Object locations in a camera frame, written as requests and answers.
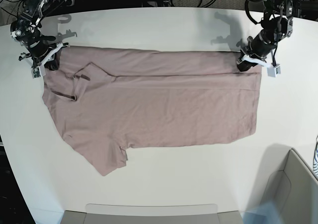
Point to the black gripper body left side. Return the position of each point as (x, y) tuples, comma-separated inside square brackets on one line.
[(259, 47)]

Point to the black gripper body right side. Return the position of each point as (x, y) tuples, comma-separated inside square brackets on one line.
[(36, 46)]

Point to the pink T-shirt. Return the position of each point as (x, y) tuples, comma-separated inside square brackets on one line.
[(105, 101)]

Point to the striped cloth at edge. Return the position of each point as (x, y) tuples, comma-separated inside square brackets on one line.
[(315, 159)]

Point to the grey cardboard box right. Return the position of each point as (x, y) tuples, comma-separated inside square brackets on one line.
[(294, 191)]

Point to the grey cardboard box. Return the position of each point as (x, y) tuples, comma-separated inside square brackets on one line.
[(294, 191), (112, 214)]

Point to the blue translucent bag corner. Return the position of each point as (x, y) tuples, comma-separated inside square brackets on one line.
[(266, 213)]

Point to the grey cardboard box bottom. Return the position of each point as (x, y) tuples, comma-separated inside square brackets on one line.
[(112, 214)]

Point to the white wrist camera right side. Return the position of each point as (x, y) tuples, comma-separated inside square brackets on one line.
[(38, 69)]

